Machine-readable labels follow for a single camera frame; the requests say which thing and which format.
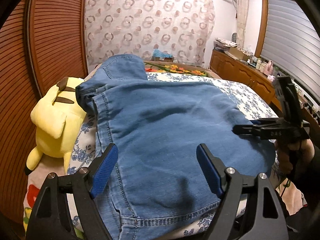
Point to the stack of papers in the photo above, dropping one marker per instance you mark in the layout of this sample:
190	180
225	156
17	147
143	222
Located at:
223	45

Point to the blue floral white cushion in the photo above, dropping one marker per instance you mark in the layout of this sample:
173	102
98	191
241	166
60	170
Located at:
225	97

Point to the cardboard box with blue cloth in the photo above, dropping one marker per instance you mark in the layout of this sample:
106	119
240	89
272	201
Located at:
162	56

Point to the person's right hand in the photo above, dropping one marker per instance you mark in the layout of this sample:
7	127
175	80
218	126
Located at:
291	156

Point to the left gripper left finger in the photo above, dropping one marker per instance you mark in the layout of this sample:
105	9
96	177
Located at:
50	217

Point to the open cardboard box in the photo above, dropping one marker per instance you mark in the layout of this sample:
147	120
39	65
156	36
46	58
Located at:
237	54

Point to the wooden sideboard cabinet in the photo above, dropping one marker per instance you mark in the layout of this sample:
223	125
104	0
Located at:
229	69

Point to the pink bottle on sideboard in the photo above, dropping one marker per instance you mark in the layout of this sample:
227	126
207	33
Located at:
268	70

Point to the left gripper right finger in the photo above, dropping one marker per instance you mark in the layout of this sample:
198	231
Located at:
249	207

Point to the grey window roller shutter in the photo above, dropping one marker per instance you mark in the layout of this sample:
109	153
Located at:
292	43

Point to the circle patterned sheer curtain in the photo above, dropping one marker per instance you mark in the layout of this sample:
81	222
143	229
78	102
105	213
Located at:
179	28

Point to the yellow Pikachu plush toy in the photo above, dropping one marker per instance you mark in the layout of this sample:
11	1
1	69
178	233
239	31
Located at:
58	118

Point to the blue denim jeans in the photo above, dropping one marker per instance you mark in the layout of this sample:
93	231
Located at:
160	142

